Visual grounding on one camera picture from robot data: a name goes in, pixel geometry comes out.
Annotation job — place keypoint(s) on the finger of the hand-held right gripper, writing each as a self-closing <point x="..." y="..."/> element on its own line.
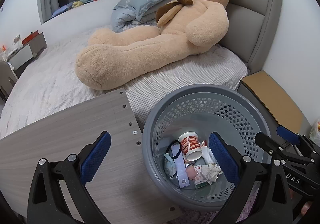
<point x="287" y="135"/>
<point x="266" y="143"/>

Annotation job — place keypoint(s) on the large beige teddy bear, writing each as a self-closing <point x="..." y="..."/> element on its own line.
<point x="137" y="54"/>

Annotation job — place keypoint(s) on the bed with white sheet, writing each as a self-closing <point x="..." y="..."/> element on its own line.
<point x="50" y="76"/>

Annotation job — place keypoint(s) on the brown cardboard box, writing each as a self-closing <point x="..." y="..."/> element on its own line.
<point x="275" y="99"/>

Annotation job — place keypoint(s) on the white paper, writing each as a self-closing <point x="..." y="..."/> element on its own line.
<point x="211" y="172"/>

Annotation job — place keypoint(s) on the red and white paper cup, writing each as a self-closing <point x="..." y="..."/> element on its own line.
<point x="190" y="144"/>

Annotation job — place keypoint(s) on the grey upholstered headboard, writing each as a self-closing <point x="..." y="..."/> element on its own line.
<point x="250" y="26"/>

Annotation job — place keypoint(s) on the person's right hand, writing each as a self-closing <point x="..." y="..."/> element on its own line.
<point x="306" y="207"/>

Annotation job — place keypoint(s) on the black band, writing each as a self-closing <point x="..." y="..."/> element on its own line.
<point x="175" y="142"/>

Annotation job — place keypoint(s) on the folded grey-blue duvet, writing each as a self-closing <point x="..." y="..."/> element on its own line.
<point x="122" y="20"/>

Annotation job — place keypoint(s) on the grey perforated plastic basket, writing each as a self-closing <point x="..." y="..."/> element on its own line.
<point x="155" y="119"/>

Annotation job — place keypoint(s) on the light blue wipes packet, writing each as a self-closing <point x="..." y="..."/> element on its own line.
<point x="170" y="165"/>

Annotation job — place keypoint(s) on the small pink item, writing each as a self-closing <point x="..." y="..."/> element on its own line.
<point x="192" y="172"/>

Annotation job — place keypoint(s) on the red box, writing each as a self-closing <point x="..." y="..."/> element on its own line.
<point x="30" y="38"/>

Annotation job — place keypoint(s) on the lavender box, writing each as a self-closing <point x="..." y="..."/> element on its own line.
<point x="182" y="171"/>

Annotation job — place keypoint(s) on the white drawer desk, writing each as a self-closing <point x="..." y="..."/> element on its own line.
<point x="22" y="54"/>

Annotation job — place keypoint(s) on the blue cushion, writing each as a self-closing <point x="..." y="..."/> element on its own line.
<point x="60" y="10"/>

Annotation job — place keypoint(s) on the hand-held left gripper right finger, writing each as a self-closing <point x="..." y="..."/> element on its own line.
<point x="223" y="156"/>

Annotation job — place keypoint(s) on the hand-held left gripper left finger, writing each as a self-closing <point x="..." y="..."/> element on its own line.
<point x="96" y="155"/>

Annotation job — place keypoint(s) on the purple rug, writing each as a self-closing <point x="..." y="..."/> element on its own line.
<point x="197" y="217"/>

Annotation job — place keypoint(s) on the green and white box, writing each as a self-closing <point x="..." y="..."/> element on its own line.
<point x="200" y="176"/>

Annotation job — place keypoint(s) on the yellow-green plush toy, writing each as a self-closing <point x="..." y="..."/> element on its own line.
<point x="77" y="5"/>

